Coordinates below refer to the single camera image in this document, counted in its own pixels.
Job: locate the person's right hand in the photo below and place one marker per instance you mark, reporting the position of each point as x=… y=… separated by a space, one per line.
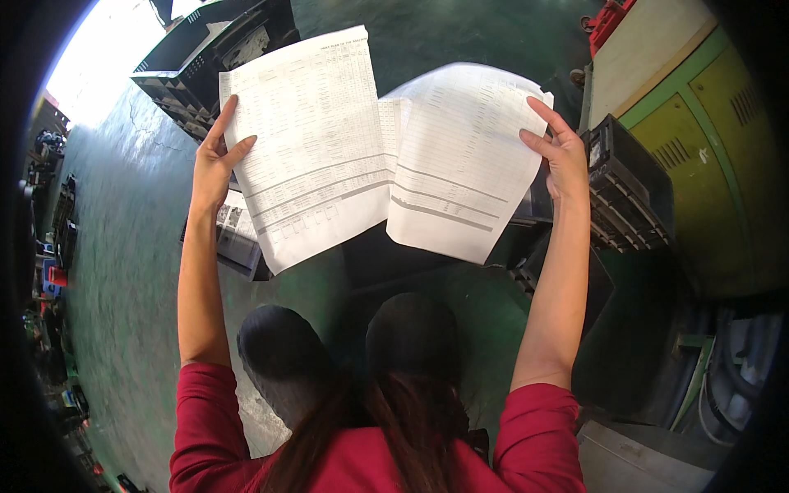
x=567 y=166

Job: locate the black crate with printed sheets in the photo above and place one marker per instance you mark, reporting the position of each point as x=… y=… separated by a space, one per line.
x=237 y=237

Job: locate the white sheet behind papers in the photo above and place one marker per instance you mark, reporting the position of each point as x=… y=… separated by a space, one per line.
x=392 y=132

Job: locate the red hand trolley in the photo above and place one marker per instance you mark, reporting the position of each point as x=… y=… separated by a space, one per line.
x=601 y=28

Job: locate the row of workshop clutter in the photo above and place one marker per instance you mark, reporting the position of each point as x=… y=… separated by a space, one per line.
x=58 y=246

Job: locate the person's legs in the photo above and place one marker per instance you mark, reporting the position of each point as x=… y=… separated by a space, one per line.
x=345 y=351

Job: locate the person's left hand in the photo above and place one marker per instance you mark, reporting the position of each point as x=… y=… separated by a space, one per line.
x=212 y=169

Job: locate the white curved table sheet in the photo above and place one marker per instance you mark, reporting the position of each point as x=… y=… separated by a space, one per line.
x=462 y=166

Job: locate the person's body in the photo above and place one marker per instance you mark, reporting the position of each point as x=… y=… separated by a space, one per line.
x=370 y=450

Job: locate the white printed schedule sheet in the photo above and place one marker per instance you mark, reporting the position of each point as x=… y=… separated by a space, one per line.
x=308 y=148

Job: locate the black crate with ribbed sides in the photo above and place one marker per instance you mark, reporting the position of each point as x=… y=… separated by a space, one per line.
x=625 y=185

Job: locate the grey metal box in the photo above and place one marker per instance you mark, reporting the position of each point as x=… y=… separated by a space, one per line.
x=641 y=459

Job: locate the stack of black plastic crates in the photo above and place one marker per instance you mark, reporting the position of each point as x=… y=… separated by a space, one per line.
x=185 y=68

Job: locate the green and yellow metal cabinet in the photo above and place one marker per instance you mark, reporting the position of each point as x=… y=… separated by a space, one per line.
x=696 y=142

